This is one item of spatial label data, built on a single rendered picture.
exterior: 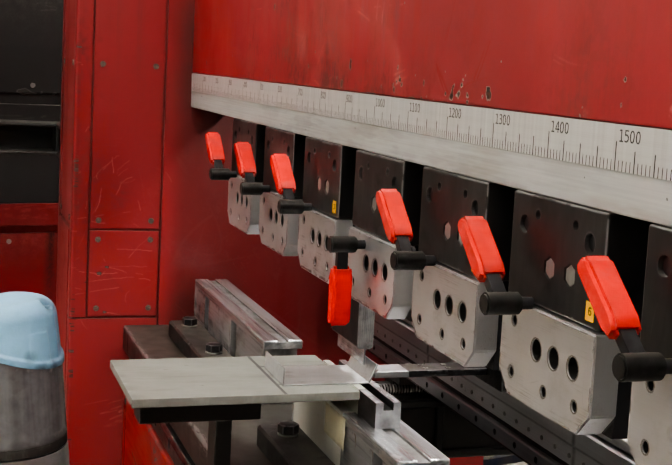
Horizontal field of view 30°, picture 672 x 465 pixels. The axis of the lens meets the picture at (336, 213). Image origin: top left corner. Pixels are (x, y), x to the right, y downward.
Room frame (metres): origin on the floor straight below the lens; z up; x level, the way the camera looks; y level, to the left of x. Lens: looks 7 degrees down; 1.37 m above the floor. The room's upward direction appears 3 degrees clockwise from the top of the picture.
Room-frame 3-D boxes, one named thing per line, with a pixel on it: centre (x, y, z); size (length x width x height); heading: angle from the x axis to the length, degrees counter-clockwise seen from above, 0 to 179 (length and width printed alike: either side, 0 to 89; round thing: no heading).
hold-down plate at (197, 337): (2.04, 0.22, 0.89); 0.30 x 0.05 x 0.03; 18
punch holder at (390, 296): (1.32, -0.08, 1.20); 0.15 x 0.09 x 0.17; 18
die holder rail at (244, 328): (2.01, 0.14, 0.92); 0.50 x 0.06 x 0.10; 18
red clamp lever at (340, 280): (1.32, -0.01, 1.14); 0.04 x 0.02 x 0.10; 108
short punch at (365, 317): (1.49, -0.03, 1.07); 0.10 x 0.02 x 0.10; 18
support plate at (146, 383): (1.45, 0.11, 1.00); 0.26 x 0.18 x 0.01; 108
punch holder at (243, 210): (1.90, 0.11, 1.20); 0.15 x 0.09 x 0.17; 18
